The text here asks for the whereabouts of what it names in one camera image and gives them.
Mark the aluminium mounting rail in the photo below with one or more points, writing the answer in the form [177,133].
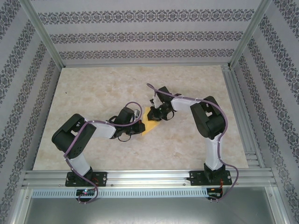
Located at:
[149,177]

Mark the circuit board with green light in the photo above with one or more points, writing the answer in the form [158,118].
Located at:
[86,192]

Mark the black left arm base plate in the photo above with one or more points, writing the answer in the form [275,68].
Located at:
[100,179]

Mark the small dark circuit board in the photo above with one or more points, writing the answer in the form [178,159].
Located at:
[213,191]

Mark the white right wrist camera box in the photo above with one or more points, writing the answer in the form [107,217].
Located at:
[155,100]

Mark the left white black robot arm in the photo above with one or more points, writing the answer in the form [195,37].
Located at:
[67,137]

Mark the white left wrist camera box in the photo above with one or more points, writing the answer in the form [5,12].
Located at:
[137,112]

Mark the yellow square paper sheet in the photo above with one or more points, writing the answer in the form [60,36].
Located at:
[150,127]

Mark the aluminium side rail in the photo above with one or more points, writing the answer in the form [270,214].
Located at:
[236,98]

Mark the aluminium frame post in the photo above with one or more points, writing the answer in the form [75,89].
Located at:
[250,30]
[40,30]

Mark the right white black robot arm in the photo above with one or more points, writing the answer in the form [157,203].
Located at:
[210,123]

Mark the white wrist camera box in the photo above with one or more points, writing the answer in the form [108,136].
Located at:
[137,112]
[155,100]

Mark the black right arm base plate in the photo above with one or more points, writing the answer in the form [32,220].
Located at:
[197,178]

